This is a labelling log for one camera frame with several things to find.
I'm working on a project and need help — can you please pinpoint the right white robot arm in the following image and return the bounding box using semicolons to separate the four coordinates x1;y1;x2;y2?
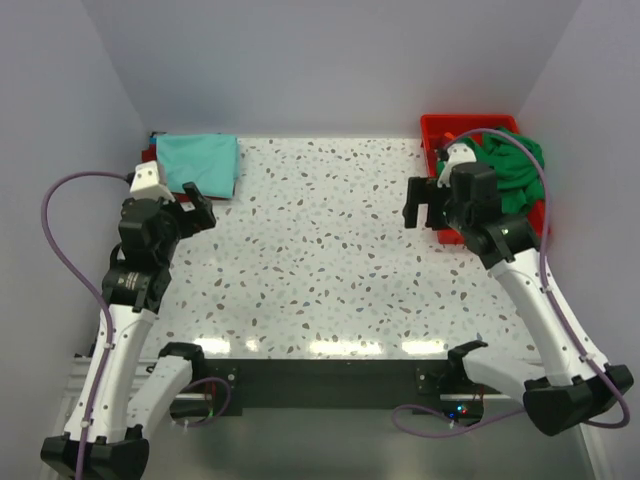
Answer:
403;162;634;436

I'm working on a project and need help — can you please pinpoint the folded teal t-shirt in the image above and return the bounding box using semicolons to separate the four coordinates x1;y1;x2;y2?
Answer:
155;134;240;199

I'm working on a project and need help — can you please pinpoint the green t-shirt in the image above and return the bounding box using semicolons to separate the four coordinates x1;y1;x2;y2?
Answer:
462;133;545;214

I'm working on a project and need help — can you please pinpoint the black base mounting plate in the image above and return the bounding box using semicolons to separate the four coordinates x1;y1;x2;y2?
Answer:
201;359;496;424

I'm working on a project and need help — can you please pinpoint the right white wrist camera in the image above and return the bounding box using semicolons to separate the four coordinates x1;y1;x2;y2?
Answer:
437;142;477;188

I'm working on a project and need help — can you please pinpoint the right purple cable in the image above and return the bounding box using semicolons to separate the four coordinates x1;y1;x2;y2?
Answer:
392;128;631;440

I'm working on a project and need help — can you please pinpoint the red plastic bin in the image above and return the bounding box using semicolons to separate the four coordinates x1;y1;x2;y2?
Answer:
420;114;545;234

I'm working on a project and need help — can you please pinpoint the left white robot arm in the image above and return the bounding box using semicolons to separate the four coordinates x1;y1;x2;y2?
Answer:
41;182;216;479

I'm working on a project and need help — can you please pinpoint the folded dark red t-shirt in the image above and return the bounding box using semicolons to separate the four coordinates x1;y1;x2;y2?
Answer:
141;142;231;204

